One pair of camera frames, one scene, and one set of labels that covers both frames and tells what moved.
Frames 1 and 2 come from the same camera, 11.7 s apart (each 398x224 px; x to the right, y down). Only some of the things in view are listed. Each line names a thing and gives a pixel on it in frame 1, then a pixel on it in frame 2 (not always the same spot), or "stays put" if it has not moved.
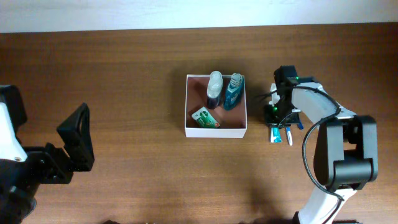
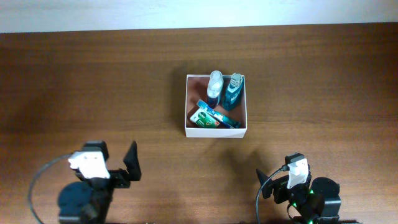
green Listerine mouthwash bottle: [234, 92] stays put
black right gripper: [283, 118] -> [278, 189]
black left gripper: [58, 161] -> [117, 175]
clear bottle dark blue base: [214, 88] stays put
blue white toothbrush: [289, 135] -> [214, 114]
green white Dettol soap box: [205, 119] stays put
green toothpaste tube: [275, 137] -> [228, 120]
